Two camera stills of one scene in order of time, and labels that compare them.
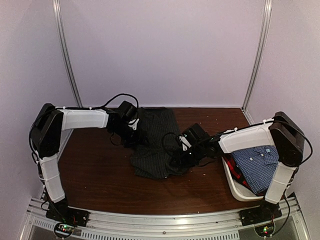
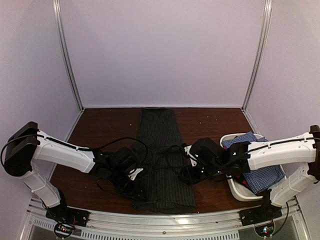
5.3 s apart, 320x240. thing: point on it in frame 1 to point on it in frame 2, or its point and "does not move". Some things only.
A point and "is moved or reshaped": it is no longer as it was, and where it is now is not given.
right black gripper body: [192, 159] to [211, 170]
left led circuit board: [63, 230] does not move
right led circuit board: [265, 230] does not move
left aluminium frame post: [66, 52] does not move
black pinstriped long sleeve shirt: [153, 159] is moved or reshaped
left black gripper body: [124, 133] to [121, 185]
